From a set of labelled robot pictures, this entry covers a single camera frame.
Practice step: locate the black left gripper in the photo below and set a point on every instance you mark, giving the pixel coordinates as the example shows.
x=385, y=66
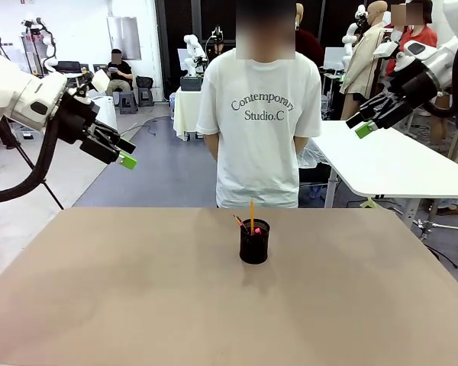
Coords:
x=76, y=116

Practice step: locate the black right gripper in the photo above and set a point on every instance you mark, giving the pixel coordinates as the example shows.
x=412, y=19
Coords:
x=414, y=89

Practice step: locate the red pencil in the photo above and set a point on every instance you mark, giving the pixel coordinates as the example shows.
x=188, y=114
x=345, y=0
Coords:
x=241, y=223

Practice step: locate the yellow pencil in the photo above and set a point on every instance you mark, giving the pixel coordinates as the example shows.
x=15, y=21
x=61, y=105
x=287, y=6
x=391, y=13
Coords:
x=252, y=215

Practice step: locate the person's left forearm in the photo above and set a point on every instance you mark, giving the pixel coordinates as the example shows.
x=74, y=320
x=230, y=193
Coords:
x=302, y=146

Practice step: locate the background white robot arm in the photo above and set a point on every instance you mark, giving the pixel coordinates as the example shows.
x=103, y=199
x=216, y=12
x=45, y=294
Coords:
x=349, y=38
x=192, y=43
x=49, y=42

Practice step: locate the person's right forearm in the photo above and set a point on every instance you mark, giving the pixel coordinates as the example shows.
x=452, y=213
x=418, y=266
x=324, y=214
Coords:
x=211, y=146

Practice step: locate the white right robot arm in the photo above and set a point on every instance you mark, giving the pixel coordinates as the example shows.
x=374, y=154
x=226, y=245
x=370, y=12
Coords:
x=448, y=49

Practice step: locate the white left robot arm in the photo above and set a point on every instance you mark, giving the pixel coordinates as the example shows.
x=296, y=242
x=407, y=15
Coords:
x=11, y=91

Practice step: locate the black mesh pen holder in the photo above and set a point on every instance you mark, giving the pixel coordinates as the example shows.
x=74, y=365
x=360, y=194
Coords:
x=253, y=246

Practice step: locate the white air purifier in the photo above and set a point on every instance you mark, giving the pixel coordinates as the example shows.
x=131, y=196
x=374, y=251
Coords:
x=108, y=114

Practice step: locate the grey plastic stool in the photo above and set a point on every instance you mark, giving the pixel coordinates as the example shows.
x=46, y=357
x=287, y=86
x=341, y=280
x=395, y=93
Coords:
x=128, y=102
x=146, y=97

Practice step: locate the mannequin with beige coat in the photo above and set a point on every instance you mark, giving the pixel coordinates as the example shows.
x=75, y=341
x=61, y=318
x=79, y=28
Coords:
x=362, y=65

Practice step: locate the white side table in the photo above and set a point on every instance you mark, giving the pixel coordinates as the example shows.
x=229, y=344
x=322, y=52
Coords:
x=385, y=164

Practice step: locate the seated person black shirt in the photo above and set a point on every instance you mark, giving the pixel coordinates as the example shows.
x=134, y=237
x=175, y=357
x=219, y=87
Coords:
x=120, y=74

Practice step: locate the black bag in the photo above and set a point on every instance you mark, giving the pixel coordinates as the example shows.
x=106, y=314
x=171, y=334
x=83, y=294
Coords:
x=144, y=82

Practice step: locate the white board panel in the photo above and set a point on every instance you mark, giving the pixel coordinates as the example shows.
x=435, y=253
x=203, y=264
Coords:
x=333, y=57

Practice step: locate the black tripod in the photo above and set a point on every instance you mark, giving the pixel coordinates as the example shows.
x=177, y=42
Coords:
x=51, y=192

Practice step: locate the table with white cloth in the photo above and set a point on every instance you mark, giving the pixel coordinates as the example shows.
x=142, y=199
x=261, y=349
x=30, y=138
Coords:
x=187, y=110

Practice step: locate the clear plastic bag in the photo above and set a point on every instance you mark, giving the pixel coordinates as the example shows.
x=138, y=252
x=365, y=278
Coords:
x=308, y=158

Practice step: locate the person in red shirt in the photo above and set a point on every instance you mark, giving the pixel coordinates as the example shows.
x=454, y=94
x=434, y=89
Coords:
x=427, y=34

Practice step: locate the person in dark red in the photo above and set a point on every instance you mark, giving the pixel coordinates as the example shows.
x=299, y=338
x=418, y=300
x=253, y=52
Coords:
x=309, y=45

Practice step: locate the black equipment box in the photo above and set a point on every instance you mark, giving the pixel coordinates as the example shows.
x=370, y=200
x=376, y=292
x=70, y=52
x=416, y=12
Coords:
x=191, y=83

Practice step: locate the metal light stand base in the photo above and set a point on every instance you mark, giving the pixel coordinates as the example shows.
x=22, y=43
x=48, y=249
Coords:
x=425, y=228

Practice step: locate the person in white t-shirt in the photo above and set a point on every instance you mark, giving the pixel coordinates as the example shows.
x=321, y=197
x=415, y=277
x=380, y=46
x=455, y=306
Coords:
x=257, y=152

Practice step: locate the person behind clothed table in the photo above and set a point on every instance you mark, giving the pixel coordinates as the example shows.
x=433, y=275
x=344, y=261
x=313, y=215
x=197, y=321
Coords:
x=217, y=49

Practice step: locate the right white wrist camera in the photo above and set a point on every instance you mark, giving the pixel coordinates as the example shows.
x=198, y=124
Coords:
x=385, y=49

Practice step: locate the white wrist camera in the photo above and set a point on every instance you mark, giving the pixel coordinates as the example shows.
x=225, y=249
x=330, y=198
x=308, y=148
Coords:
x=100, y=80
x=385, y=49

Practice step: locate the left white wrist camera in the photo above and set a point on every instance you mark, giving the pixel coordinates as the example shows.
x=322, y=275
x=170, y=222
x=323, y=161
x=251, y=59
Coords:
x=100, y=80

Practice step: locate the metal wall panel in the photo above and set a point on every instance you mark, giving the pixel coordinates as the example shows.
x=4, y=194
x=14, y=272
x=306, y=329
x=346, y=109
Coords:
x=124, y=36

